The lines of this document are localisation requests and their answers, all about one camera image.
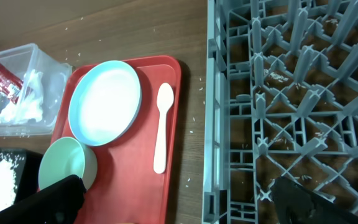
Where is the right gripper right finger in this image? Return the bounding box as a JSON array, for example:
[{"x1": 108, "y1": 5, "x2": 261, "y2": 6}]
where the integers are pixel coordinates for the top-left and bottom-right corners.
[{"x1": 271, "y1": 177, "x2": 358, "y2": 224}]

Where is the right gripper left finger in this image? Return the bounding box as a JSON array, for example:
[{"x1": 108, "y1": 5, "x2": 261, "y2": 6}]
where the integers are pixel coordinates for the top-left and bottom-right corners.
[{"x1": 0, "y1": 175, "x2": 86, "y2": 224}]

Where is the green bowl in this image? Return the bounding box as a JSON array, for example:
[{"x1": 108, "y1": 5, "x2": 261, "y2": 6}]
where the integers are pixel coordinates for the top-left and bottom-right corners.
[{"x1": 38, "y1": 137, "x2": 98, "y2": 190}]

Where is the red snack wrapper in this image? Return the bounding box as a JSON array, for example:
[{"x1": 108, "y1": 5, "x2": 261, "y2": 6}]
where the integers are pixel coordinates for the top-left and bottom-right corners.
[{"x1": 0, "y1": 63, "x2": 23, "y2": 105}]

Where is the grey dishwasher rack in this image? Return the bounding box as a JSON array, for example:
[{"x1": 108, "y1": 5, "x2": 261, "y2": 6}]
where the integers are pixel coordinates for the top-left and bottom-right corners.
[{"x1": 202, "y1": 0, "x2": 358, "y2": 223}]

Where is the black tray bin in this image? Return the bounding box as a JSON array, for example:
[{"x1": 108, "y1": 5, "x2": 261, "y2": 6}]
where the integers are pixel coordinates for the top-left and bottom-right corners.
[{"x1": 0, "y1": 147, "x2": 42, "y2": 204}]

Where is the red serving tray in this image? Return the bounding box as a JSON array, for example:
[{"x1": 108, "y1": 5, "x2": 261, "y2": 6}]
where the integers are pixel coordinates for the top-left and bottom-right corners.
[{"x1": 51, "y1": 55, "x2": 181, "y2": 223}]

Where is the crumpled white tissue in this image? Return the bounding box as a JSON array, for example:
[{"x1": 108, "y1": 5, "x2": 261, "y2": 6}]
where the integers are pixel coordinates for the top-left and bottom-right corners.
[{"x1": 0, "y1": 70, "x2": 44, "y2": 124}]

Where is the large light blue plate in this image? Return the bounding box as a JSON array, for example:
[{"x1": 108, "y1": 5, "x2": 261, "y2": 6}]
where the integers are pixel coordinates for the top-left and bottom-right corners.
[{"x1": 68, "y1": 60, "x2": 142, "y2": 146}]

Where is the clear plastic bin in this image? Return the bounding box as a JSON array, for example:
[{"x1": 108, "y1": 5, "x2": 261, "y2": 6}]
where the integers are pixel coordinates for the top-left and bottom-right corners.
[{"x1": 0, "y1": 43, "x2": 72, "y2": 136}]

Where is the white plastic spoon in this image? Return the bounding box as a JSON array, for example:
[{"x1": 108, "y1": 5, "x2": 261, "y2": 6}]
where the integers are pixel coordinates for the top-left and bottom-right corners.
[{"x1": 154, "y1": 83, "x2": 174, "y2": 174}]

